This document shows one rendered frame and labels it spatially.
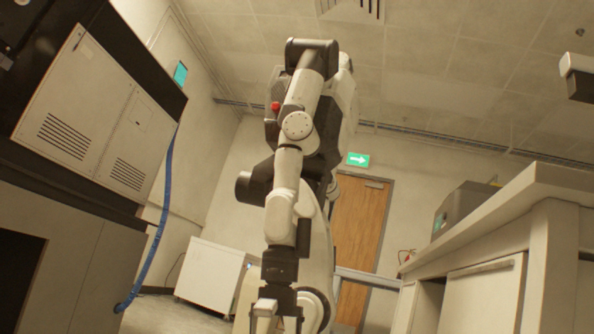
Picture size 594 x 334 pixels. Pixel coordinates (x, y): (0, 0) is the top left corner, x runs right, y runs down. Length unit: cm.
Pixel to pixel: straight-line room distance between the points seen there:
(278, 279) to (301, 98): 46
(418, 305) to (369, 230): 275
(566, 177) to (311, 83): 67
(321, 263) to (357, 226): 335
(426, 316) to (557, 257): 118
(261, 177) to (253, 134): 392
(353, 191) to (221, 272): 194
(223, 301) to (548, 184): 359
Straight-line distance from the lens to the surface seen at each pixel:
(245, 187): 108
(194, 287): 398
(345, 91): 107
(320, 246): 96
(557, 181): 49
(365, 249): 425
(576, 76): 44
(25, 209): 127
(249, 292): 310
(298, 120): 85
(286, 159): 84
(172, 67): 195
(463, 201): 132
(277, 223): 77
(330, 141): 103
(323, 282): 96
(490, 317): 67
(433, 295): 164
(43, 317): 148
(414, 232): 431
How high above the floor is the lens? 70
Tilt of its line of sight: 19 degrees up
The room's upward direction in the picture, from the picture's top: 15 degrees clockwise
